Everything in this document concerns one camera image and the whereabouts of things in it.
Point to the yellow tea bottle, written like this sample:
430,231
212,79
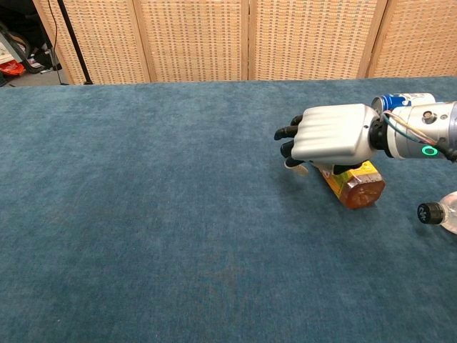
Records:
360,193

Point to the blue table cloth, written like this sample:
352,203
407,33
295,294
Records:
143,214

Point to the black office chair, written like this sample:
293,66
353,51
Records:
39,60

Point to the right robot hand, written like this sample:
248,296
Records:
332,132

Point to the clear bottle white red label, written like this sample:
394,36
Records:
430,213

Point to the blue and white can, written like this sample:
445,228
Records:
392,101

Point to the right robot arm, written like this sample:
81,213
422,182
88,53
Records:
410,132

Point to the orange plastic bag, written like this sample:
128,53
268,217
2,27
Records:
16,69

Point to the black tripod stand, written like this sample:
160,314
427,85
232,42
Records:
73,39

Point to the wicker folding screen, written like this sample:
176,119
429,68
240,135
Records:
193,39

